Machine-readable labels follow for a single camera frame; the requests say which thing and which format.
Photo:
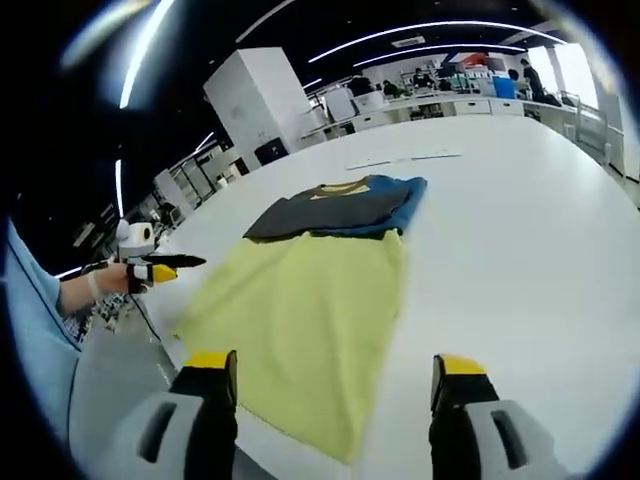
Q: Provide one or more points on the long white workbench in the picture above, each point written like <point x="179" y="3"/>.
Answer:
<point x="470" y="106"/>

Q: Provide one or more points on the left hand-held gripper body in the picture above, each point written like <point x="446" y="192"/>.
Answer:
<point x="136" y="240"/>

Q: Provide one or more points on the ceiling air vent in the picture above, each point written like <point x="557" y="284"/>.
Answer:
<point x="408" y="41"/>

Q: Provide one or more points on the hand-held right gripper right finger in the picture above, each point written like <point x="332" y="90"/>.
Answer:
<point x="455" y="425"/>

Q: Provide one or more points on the tall white cabinet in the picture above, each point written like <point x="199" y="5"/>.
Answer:
<point x="341" y="105"/>

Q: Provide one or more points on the person's left hand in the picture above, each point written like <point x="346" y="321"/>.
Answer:
<point x="112" y="280"/>

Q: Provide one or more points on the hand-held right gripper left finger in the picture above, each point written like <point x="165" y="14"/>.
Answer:
<point x="210" y="415"/>

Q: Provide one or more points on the yellow black blue garment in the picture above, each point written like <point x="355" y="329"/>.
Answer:
<point x="310" y="340"/>

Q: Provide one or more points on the black square panel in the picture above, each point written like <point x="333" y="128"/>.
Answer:
<point x="271" y="151"/>

